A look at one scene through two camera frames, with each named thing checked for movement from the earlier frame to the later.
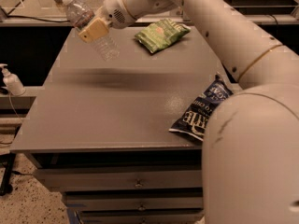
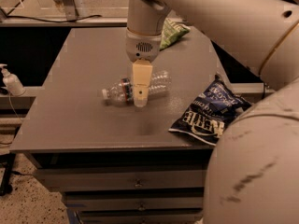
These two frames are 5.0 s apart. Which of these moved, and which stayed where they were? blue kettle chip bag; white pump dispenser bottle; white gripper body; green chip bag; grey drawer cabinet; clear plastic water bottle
Moved: white gripper body; clear plastic water bottle
Stayed: green chip bag; grey drawer cabinet; white pump dispenser bottle; blue kettle chip bag
